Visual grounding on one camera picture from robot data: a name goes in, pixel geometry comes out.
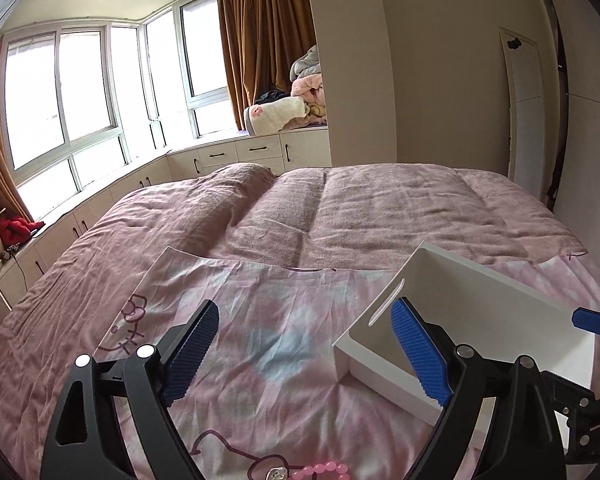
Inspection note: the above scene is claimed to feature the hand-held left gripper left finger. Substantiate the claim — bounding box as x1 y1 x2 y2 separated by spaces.
40 299 221 480

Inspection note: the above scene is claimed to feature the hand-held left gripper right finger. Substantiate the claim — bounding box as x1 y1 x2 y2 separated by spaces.
390 296 568 480

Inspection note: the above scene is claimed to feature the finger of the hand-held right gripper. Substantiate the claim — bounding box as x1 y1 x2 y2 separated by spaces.
571 307 600 337
540 371 600 465

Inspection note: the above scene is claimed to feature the white box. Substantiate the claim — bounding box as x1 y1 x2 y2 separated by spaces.
332 241 600 426

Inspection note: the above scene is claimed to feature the pink bead bracelet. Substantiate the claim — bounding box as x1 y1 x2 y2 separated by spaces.
292 461 354 480

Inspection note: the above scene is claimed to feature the pink cartoon printed sheet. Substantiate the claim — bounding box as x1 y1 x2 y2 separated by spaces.
94 246 600 480

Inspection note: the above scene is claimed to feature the pink quilt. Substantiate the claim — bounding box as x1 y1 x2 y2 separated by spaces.
0 162 589 480

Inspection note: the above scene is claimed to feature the red plush toy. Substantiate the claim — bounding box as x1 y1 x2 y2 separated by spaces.
0 215 46 246

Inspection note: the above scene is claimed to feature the white window seat cabinet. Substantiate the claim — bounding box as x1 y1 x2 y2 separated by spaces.
0 127 331 311

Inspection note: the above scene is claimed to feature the white leaning panel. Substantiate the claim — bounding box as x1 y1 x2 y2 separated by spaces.
498 26 552 197

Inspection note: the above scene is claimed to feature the white wardrobe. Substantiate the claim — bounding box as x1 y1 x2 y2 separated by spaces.
536 0 600 213

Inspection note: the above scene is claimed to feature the pink folded blanket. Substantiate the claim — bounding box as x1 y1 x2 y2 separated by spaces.
290 74 329 129

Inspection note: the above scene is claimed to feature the white framed bay window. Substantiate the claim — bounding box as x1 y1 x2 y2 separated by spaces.
2 0 232 207

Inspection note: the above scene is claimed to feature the grey folded blanket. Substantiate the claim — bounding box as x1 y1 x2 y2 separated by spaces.
289 44 321 82

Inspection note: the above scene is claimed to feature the black cable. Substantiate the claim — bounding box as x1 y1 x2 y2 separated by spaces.
0 244 31 286

